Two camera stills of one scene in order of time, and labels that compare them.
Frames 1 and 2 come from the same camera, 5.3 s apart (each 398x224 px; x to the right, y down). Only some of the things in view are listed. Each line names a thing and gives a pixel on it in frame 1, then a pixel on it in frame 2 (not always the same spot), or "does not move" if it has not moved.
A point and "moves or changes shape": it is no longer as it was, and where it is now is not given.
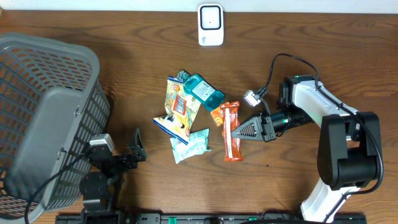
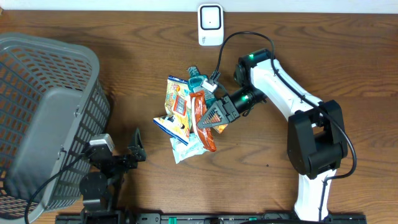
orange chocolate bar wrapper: x=231 y=121 -> x=199 y=110
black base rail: x=258 y=218 does not move
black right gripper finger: x=252 y=129 -> x=221 y=112
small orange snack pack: x=217 y=116 moves or changes shape
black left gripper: x=138 y=151 does not move
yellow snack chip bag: x=181 y=109 does not move
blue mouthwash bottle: x=198 y=88 moves or changes shape
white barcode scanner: x=210 y=24 does not move
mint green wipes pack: x=198 y=145 does not move
